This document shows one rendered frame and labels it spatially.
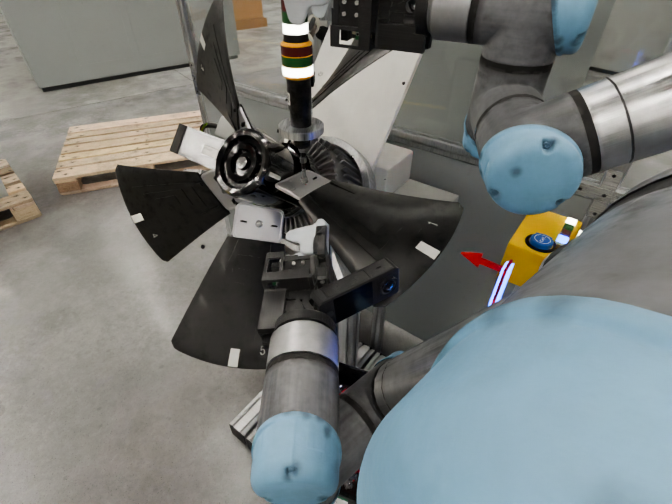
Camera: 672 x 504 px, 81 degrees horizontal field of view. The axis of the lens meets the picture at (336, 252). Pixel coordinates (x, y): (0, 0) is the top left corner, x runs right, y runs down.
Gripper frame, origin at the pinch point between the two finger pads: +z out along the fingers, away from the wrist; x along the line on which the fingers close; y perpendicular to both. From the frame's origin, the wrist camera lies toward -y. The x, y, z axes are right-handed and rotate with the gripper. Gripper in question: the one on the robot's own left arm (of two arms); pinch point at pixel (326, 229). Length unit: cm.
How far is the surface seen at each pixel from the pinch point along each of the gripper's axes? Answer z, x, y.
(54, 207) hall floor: 185, 96, 208
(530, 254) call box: 7.7, 15.3, -35.8
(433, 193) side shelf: 62, 35, -30
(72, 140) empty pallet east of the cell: 264, 80, 228
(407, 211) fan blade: 4.1, 0.9, -12.6
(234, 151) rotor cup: 15.4, -6.9, 15.3
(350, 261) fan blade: -5.5, 1.9, -3.3
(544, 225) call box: 15.7, 15.2, -41.5
